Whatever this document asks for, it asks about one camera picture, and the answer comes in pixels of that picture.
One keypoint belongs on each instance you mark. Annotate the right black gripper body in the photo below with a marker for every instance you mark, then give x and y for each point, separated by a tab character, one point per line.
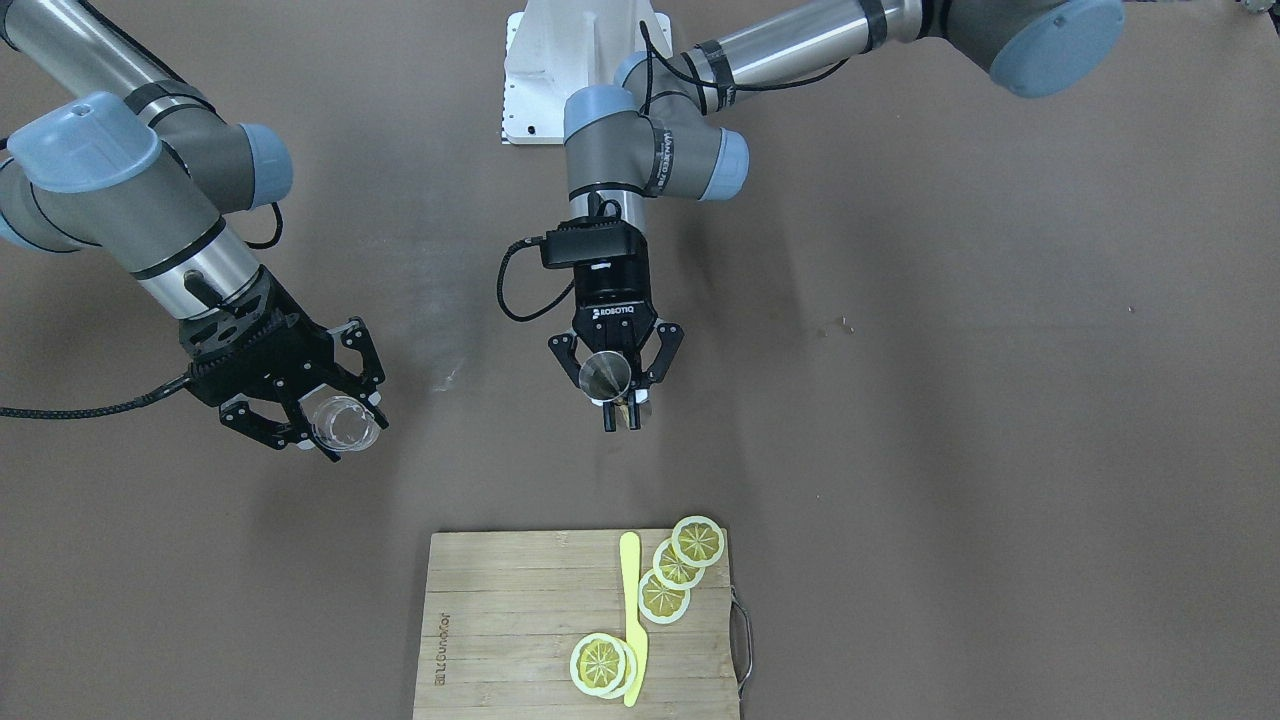
308	352

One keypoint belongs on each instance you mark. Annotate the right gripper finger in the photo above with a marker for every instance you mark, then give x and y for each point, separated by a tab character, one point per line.
361	365
296	430

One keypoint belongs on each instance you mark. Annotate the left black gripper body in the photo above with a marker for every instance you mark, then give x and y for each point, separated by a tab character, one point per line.
612	303

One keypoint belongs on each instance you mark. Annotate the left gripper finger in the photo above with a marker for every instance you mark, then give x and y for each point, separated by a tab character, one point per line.
670	336
564	347

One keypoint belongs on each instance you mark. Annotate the steel jigger measuring cup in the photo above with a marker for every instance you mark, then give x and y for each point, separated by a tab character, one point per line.
605	376

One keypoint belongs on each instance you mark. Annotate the clear glass shaker cup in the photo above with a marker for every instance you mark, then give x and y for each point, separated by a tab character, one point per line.
340	423

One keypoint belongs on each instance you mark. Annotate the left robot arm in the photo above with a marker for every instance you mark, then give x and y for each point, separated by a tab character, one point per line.
646	135

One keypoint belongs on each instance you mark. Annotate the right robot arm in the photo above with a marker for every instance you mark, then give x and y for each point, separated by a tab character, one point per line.
141	164

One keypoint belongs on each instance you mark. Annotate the wooden cutting board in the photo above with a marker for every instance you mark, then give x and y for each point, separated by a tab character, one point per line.
503	611

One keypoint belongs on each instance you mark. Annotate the lemon slice under knife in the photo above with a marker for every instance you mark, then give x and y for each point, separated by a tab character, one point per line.
603	666

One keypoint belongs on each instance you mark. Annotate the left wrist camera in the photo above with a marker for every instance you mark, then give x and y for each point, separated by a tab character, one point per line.
587	240

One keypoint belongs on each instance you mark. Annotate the lemon slice near handle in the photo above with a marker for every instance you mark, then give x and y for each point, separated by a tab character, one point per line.
698	541

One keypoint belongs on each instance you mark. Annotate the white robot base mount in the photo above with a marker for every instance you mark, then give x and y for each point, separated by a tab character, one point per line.
555	48

